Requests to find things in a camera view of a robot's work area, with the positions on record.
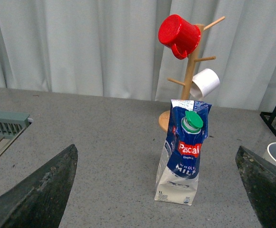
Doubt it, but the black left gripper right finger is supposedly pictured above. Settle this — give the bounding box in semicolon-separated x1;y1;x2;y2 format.
235;146;276;228

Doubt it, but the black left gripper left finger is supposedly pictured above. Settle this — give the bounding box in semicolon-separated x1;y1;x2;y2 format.
0;144;78;228

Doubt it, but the red mug on tree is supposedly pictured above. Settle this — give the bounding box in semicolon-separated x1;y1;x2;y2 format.
158;14;201;60

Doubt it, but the wooden mug tree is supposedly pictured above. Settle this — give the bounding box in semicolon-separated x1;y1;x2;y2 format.
158;16;226;133

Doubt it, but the blue Pascual milk carton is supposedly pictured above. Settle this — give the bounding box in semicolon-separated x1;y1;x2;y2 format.
154;100;212;205

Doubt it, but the white mug on tree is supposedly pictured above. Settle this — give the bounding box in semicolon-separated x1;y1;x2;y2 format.
190;68;220;100

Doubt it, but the green dish rack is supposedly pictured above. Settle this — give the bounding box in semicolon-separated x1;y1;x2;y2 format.
0;111;33;156

